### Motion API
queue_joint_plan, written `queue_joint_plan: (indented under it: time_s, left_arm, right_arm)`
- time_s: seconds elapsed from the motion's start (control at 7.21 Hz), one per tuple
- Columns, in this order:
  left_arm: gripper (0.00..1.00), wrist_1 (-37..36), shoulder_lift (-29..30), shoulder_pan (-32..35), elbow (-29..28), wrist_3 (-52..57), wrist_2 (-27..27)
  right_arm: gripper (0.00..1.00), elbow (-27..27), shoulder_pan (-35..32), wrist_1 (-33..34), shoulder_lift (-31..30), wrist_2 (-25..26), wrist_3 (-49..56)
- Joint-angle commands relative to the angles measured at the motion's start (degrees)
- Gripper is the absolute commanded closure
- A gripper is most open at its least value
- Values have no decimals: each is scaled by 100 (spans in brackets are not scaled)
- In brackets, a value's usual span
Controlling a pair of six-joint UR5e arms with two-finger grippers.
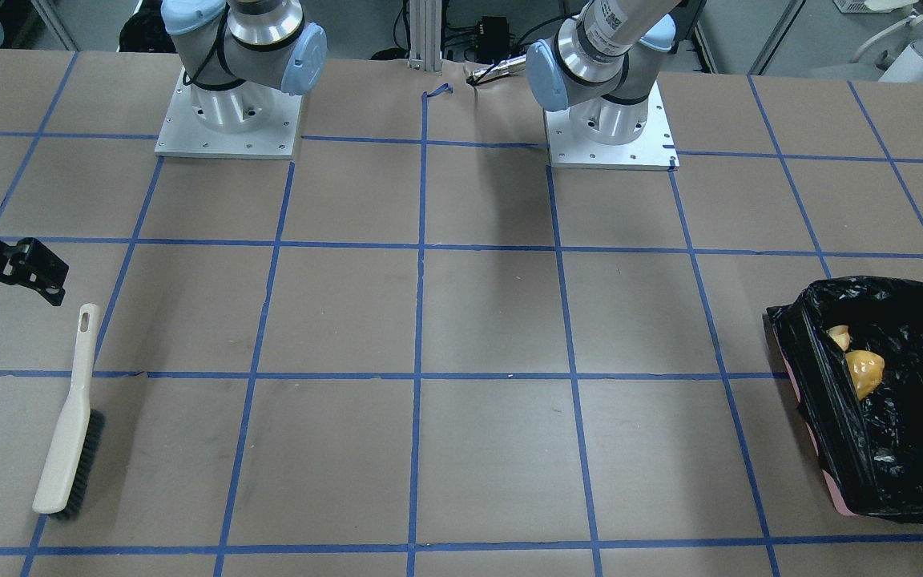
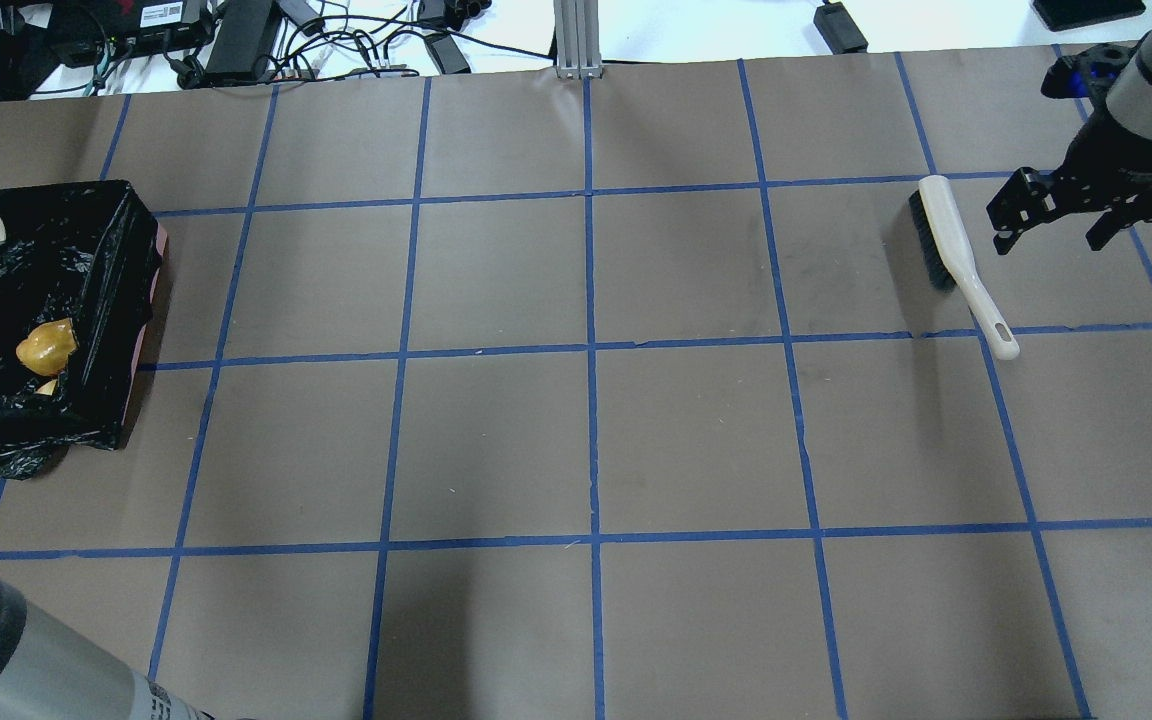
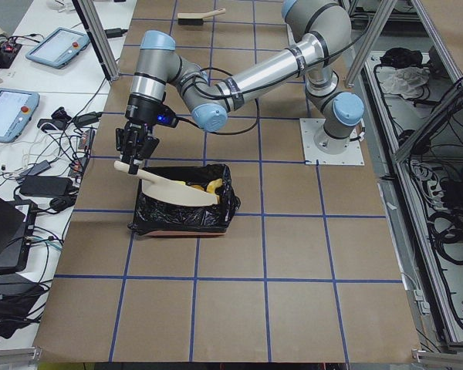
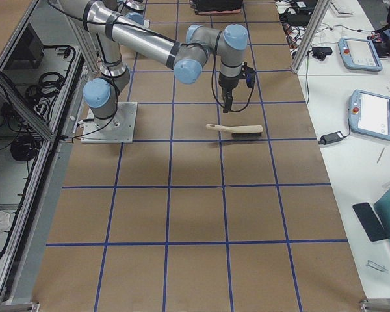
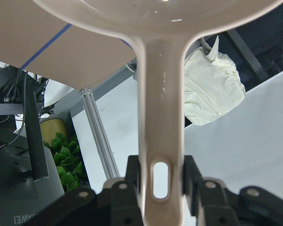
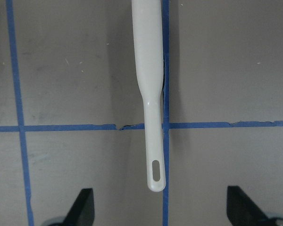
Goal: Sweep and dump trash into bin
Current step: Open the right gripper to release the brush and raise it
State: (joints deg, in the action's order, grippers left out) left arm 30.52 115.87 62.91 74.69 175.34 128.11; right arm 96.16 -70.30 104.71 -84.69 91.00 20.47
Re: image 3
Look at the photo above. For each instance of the crumpled white cloth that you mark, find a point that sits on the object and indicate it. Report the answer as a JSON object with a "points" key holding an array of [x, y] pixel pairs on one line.
{"points": [[407, 83]]}

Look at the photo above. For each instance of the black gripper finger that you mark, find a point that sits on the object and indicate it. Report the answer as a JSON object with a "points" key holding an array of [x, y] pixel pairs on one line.
{"points": [[134, 166], [125, 155]]}

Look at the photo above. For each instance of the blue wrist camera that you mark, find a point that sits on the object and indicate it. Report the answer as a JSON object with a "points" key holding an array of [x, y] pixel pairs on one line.
{"points": [[167, 118]]}

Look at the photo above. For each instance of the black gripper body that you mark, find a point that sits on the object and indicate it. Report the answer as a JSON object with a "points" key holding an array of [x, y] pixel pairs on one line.
{"points": [[140, 109]]}

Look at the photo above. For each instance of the black trash bin bag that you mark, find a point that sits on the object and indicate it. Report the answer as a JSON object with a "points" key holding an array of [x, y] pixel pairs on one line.
{"points": [[156, 218]]}

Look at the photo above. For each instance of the beige plastic dustpan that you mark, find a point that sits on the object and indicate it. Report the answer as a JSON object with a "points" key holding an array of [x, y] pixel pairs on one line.
{"points": [[169, 191]]}

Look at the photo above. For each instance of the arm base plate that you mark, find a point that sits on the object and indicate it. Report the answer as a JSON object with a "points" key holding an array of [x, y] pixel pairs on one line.
{"points": [[321, 149]]}

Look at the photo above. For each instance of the teach pendant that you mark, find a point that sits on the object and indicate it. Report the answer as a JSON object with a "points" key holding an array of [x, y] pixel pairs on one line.
{"points": [[59, 48], [16, 110]]}

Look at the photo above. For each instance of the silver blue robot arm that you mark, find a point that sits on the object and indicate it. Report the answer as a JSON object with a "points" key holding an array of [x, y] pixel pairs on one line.
{"points": [[321, 30]]}

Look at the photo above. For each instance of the left side aluminium frame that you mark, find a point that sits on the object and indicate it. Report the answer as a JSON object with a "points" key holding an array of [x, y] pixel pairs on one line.
{"points": [[423, 140]]}

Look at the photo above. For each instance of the black webcam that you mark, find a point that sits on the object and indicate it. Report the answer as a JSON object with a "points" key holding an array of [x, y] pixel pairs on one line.
{"points": [[59, 120]]}

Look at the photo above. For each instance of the large black power adapter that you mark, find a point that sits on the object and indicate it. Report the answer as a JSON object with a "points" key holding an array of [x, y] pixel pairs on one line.
{"points": [[43, 186]]}

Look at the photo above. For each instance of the far teach pendant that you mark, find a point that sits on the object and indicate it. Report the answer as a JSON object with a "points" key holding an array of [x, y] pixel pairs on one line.
{"points": [[59, 48]]}

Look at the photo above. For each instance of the white hand brush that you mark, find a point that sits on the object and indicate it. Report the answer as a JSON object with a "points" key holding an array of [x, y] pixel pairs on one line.
{"points": [[197, 18]]}

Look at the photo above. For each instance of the black laptop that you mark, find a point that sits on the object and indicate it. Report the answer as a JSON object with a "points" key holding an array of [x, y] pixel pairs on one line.
{"points": [[17, 219]]}

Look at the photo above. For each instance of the near teach pendant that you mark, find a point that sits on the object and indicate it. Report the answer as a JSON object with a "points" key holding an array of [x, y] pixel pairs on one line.
{"points": [[16, 110]]}

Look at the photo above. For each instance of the aluminium frame post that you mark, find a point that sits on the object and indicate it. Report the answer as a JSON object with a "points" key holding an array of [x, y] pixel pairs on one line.
{"points": [[90, 19]]}

